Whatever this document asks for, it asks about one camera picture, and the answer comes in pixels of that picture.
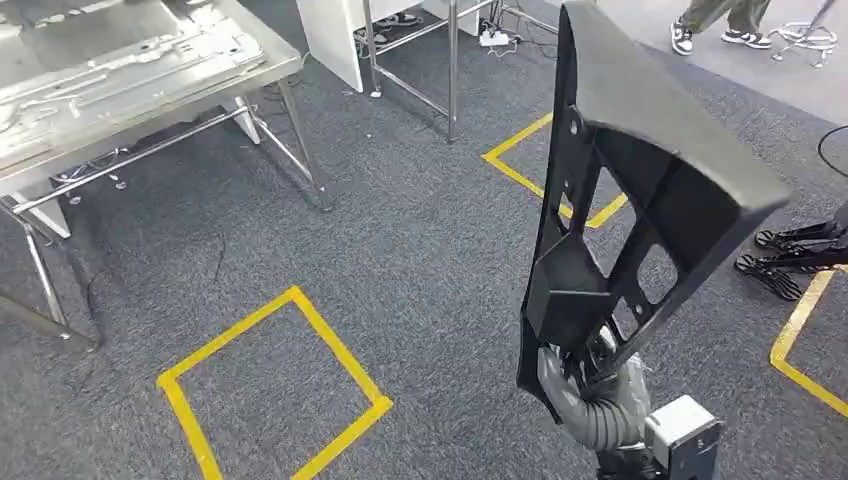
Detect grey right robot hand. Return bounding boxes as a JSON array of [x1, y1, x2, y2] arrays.
[[536, 324, 655, 453]]

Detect black plastic car panel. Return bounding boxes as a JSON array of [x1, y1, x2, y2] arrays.
[[515, 0, 794, 425]]

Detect person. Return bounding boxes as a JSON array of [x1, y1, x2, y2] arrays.
[[669, 0, 775, 58]]

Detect chrome stool base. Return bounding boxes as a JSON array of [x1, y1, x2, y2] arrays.
[[768, 0, 840, 70]]

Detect pair of shoes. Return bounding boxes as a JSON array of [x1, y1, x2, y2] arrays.
[[352, 11, 423, 48]]

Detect white board panel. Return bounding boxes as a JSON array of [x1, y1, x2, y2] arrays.
[[295, 0, 365, 94]]

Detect stamped metal plate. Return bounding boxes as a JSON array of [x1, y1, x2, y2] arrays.
[[0, 0, 268, 146]]

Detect black floor cable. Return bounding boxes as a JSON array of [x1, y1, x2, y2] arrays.
[[816, 123, 848, 181]]

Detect steel frame table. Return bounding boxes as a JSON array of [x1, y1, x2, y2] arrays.
[[359, 0, 562, 145]]

